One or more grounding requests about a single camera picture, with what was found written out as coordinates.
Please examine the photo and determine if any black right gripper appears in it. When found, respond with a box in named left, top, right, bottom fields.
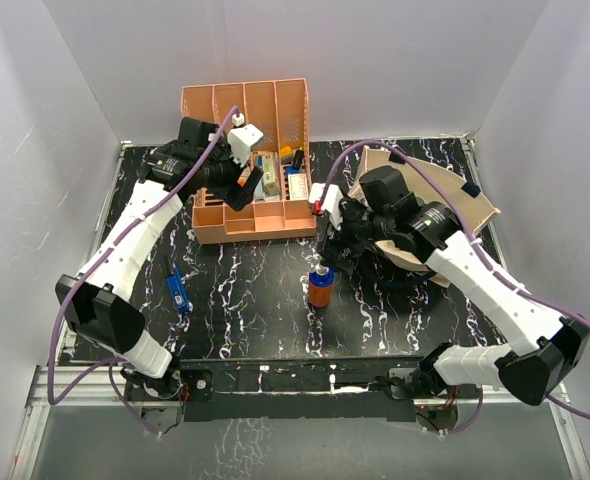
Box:
left=317, top=195, right=393, bottom=273

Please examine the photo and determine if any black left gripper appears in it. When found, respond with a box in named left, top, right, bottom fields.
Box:
left=199, top=137, right=262, bottom=210

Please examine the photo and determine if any orange bottle blue cap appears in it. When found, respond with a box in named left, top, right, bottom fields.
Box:
left=308, top=263, right=334, bottom=308

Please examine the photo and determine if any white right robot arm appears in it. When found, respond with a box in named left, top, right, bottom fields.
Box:
left=308, top=166, right=590, bottom=406

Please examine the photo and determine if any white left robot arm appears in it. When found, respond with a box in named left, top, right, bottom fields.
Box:
left=56, top=110, right=263, bottom=399

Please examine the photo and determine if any green cardboard box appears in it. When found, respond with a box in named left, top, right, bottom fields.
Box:
left=256, top=152, right=281, bottom=196

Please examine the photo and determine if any white red label card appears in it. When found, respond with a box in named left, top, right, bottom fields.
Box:
left=287, top=173, right=309, bottom=201

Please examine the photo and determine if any peach plastic desk organizer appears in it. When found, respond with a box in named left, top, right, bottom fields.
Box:
left=181, top=78, right=317, bottom=245

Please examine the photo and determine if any blue black stapler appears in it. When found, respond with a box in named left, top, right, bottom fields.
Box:
left=165, top=257, right=192, bottom=314

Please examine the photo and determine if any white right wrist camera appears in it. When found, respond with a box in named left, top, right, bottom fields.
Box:
left=308, top=183, right=344, bottom=230

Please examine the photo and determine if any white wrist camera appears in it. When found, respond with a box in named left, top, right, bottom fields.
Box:
left=227, top=113, right=264, bottom=168
left=308, top=183, right=344, bottom=230

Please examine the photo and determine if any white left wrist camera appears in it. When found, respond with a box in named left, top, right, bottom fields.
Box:
left=227, top=113, right=264, bottom=168

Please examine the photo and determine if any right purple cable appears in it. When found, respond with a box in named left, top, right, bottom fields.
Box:
left=314, top=140, right=590, bottom=436

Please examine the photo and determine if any purple cable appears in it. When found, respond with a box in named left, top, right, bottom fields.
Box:
left=314, top=140, right=590, bottom=436
left=47, top=104, right=241, bottom=436

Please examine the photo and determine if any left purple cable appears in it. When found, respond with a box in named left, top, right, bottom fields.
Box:
left=47, top=104, right=241, bottom=436

